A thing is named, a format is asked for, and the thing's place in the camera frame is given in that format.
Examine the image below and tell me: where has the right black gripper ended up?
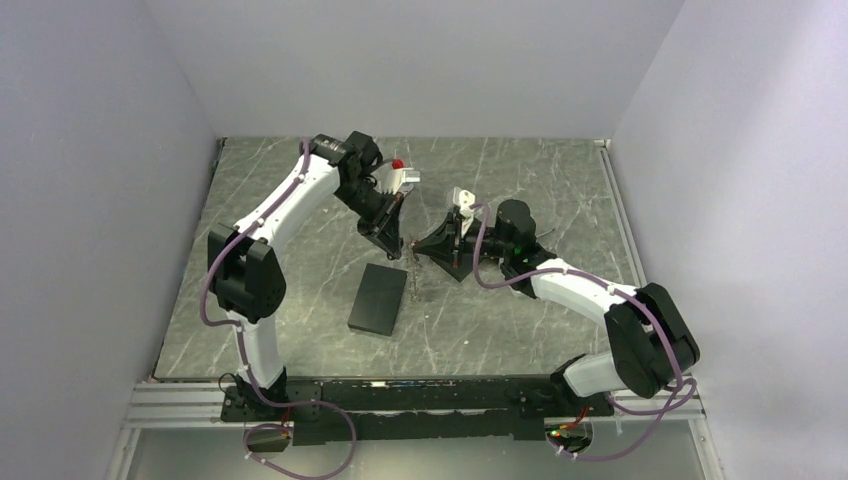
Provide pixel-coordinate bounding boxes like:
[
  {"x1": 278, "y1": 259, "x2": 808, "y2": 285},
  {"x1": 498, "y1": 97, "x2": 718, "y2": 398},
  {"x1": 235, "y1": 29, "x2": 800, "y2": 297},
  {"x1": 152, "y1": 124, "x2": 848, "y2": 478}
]
[{"x1": 413, "y1": 213, "x2": 513, "y2": 269}]

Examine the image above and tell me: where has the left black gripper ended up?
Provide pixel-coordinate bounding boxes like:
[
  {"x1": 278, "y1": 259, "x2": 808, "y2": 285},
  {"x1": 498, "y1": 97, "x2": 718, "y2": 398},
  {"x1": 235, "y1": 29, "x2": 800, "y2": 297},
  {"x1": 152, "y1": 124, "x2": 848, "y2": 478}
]
[{"x1": 333, "y1": 177, "x2": 405, "y2": 259}]

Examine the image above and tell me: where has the large toothed metal ring disc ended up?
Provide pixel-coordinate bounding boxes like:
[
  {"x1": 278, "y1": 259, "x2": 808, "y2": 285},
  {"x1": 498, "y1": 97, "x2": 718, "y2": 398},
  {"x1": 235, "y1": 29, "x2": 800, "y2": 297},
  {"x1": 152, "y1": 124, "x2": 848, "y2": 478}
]
[{"x1": 406, "y1": 238, "x2": 421, "y2": 302}]

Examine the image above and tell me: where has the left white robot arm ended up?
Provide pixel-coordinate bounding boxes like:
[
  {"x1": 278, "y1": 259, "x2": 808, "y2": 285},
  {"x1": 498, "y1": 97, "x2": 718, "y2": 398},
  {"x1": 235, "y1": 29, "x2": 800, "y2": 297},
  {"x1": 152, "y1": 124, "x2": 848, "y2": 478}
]
[{"x1": 199, "y1": 131, "x2": 421, "y2": 420}]

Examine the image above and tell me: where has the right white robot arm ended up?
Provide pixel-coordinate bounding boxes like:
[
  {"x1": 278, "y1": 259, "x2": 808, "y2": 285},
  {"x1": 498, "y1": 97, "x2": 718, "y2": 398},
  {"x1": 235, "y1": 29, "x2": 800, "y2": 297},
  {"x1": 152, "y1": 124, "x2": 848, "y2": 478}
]
[{"x1": 413, "y1": 199, "x2": 700, "y2": 415}]

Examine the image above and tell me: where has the black network switch with ports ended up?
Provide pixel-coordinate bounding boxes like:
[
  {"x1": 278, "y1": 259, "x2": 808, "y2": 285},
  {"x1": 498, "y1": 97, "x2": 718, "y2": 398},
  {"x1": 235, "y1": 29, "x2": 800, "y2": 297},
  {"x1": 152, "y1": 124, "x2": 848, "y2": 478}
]
[{"x1": 347, "y1": 263, "x2": 408, "y2": 337}]

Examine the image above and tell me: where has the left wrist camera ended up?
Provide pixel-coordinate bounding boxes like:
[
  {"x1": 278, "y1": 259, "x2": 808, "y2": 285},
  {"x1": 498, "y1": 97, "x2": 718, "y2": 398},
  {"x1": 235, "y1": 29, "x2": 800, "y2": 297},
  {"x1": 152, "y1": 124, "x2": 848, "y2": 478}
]
[{"x1": 378, "y1": 159, "x2": 421, "y2": 196}]

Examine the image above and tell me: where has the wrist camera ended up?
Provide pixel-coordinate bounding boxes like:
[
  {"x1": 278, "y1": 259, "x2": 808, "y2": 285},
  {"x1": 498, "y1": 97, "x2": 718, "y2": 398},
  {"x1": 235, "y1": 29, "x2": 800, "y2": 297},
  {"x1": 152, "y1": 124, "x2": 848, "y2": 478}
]
[
  {"x1": 447, "y1": 187, "x2": 476, "y2": 235},
  {"x1": 378, "y1": 159, "x2": 421, "y2": 196}
]

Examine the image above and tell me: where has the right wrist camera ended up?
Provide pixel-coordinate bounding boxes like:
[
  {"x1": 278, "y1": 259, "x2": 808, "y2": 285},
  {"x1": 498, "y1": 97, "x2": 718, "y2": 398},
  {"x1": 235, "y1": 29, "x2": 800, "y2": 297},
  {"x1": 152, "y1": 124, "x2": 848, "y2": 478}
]
[{"x1": 447, "y1": 187, "x2": 476, "y2": 235}]

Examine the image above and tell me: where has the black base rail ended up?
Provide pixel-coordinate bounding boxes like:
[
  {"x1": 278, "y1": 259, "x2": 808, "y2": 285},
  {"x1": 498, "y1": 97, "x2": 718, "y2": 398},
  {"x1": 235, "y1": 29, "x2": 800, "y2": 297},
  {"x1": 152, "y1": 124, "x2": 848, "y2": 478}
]
[{"x1": 220, "y1": 375, "x2": 613, "y2": 446}]

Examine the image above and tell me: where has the aluminium frame rail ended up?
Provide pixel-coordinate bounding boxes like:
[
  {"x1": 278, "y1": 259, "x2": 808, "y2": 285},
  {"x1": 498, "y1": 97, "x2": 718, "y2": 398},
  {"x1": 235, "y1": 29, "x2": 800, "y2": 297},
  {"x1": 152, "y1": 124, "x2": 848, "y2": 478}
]
[{"x1": 124, "y1": 382, "x2": 707, "y2": 428}]

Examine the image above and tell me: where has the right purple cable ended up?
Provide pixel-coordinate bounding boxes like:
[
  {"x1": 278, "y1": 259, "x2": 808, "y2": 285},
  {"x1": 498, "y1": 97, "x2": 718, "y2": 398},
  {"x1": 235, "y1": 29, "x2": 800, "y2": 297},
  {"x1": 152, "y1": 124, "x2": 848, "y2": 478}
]
[{"x1": 470, "y1": 202, "x2": 698, "y2": 464}]

